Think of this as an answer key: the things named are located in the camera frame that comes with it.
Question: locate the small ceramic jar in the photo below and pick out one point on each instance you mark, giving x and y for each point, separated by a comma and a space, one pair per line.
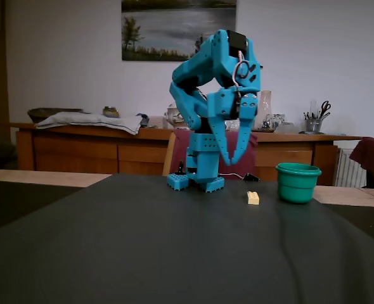
111, 111

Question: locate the cream lego brick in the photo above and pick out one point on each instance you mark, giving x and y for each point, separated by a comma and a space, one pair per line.
253, 198

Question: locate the glass dish with blue items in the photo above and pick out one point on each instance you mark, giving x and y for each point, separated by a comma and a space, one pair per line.
264, 126

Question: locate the dark shallow bowl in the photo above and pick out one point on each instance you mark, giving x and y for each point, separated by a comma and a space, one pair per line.
50, 112

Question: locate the grey table mat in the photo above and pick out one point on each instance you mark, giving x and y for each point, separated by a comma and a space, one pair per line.
174, 247

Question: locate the green plastic cup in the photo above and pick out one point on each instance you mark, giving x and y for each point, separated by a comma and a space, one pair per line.
297, 185

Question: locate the blue white cup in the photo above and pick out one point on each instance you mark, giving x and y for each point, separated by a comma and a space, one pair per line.
279, 118

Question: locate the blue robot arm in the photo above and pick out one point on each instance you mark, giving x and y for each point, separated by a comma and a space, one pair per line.
203, 158

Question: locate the tall white vase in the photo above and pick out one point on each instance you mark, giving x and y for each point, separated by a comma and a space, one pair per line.
266, 101

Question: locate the blue white ceramic pot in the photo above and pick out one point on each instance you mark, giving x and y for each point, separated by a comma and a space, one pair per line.
173, 117

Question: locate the lake landscape painting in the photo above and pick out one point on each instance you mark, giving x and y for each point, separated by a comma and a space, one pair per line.
168, 28

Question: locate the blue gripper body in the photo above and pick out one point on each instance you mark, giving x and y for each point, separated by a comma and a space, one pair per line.
225, 102

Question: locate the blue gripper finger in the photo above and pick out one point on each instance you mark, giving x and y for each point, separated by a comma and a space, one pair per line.
246, 126
220, 139

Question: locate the white radiator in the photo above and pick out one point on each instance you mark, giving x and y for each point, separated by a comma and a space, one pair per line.
348, 169

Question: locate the grey pen holder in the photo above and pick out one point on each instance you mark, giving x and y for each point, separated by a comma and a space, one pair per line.
313, 126

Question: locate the folded grey cloth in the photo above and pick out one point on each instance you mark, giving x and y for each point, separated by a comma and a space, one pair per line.
88, 122

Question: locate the black controller board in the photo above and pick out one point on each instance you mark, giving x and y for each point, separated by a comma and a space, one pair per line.
251, 177

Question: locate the wooden sideboard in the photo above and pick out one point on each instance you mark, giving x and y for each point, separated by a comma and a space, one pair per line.
79, 152

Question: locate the round glass vase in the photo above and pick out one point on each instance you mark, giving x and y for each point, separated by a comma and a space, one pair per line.
232, 125

